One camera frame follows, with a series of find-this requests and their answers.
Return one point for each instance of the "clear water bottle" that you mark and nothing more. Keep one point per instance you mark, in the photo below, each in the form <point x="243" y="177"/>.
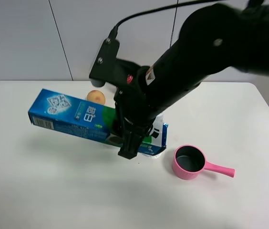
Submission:
<point x="155" y="143"/>

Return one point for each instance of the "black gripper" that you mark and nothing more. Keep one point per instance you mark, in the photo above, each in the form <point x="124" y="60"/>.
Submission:
<point x="139" y="99"/>

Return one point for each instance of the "pink saucepan with handle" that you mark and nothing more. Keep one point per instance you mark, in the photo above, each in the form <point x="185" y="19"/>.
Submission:
<point x="189" y="161"/>

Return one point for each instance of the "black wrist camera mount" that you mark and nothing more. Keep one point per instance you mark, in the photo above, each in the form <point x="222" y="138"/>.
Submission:
<point x="107" y="68"/>

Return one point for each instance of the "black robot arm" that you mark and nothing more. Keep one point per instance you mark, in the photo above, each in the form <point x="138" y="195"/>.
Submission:
<point x="211" y="39"/>

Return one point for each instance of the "yellow peach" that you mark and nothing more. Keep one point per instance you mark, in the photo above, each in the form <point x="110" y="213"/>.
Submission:
<point x="96" y="96"/>

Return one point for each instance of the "blue green toothpaste box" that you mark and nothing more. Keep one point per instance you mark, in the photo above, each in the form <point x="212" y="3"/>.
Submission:
<point x="74" y="116"/>

